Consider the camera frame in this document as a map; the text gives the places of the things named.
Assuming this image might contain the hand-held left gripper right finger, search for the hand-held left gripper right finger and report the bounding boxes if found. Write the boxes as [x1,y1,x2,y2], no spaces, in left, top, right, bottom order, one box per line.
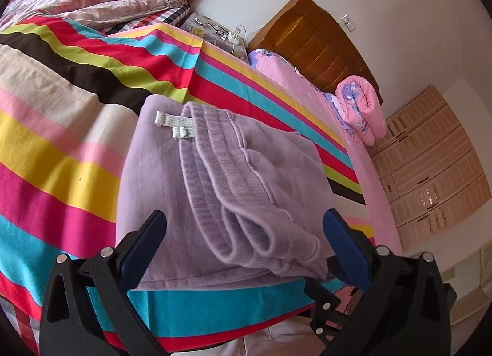
[322,208,453,356]

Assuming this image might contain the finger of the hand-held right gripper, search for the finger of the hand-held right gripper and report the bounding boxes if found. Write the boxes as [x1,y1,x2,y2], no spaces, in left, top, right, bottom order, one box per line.
[304,258,349,343]

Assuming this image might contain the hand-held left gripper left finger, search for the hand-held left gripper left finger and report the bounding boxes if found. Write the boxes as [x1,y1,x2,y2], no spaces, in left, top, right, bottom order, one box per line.
[38,210,172,356]

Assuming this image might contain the lilac sweatshirt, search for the lilac sweatshirt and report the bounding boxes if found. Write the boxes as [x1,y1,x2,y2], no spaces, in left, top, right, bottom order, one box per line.
[115,95,335,293]

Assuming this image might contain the white cloth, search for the white cloth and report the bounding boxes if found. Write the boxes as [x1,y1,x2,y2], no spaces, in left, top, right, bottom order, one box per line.
[213,318,327,356]

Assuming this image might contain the beige wardrobe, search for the beige wardrobe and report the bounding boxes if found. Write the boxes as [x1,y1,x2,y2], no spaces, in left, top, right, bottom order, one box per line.
[369,85,487,244]

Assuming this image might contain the striped colourful blanket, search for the striped colourful blanket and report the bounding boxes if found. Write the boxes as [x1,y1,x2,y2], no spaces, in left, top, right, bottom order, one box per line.
[0,14,375,345]

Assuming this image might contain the rolled pink floral quilt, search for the rolled pink floral quilt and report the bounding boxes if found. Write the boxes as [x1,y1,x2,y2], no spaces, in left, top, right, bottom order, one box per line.
[334,75,387,148]

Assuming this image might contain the pink bed sheet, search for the pink bed sheet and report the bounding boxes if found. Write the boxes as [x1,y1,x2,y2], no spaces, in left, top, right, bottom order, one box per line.
[246,49,404,314]

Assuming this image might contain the dark wooden headboard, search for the dark wooden headboard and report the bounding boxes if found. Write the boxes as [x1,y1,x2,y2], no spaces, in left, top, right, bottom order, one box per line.
[246,0,385,105]

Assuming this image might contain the black eyeglasses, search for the black eyeglasses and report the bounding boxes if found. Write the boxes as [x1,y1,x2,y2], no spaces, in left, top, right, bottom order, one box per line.
[203,19,228,40]

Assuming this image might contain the floral bedside table with cables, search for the floral bedside table with cables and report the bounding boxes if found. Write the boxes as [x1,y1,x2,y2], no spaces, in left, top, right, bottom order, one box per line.
[180,13,247,61]

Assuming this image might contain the white charger cable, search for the white charger cable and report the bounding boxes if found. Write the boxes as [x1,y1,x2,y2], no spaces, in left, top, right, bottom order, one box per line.
[225,26,249,45]

